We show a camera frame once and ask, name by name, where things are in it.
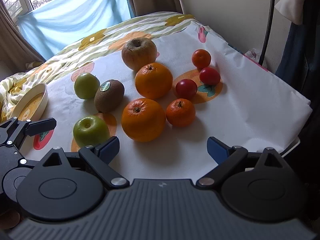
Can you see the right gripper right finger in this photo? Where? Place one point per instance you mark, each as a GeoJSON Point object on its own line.
{"type": "Point", "coordinates": [227, 159]}

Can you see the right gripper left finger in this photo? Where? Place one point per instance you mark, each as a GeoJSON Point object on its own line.
{"type": "Point", "coordinates": [98, 159]}

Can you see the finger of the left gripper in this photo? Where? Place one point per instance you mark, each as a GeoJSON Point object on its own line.
{"type": "Point", "coordinates": [22, 129]}

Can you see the large green apple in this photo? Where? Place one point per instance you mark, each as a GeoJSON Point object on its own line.
{"type": "Point", "coordinates": [90, 130]}

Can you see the large orange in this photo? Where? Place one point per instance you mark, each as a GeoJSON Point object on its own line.
{"type": "Point", "coordinates": [143, 120]}
{"type": "Point", "coordinates": [153, 81]}

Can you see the brown kiwi with sticker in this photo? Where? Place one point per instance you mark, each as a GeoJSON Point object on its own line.
{"type": "Point", "coordinates": [109, 96]}

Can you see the small mandarin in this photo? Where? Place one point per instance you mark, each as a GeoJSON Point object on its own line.
{"type": "Point", "coordinates": [180, 113]}
{"type": "Point", "coordinates": [201, 59]}

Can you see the small green apple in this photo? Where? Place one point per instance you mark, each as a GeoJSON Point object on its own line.
{"type": "Point", "coordinates": [86, 86]}

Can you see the red cherry tomato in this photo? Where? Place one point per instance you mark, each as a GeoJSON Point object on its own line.
{"type": "Point", "coordinates": [186, 89]}
{"type": "Point", "coordinates": [209, 76]}

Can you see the wrinkled yellow-red apple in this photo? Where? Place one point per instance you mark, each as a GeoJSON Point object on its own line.
{"type": "Point", "coordinates": [138, 52]}

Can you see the cream oval duck bowl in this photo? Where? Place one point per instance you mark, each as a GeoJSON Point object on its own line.
{"type": "Point", "coordinates": [32, 105]}

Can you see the floral striped duvet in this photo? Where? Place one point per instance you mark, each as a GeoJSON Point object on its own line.
{"type": "Point", "coordinates": [82, 52]}

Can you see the white plastic bag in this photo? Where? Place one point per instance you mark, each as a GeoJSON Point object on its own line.
{"type": "Point", "coordinates": [254, 55]}

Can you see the dark blue hanging clothes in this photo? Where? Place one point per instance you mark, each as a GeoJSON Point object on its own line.
{"type": "Point", "coordinates": [299, 66]}

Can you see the light blue sheer curtain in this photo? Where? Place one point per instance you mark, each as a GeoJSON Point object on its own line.
{"type": "Point", "coordinates": [59, 23]}

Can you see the white hanging garment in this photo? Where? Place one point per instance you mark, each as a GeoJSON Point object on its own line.
{"type": "Point", "coordinates": [291, 9]}

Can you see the black floor lamp pole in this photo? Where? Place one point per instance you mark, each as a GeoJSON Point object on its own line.
{"type": "Point", "coordinates": [268, 31]}

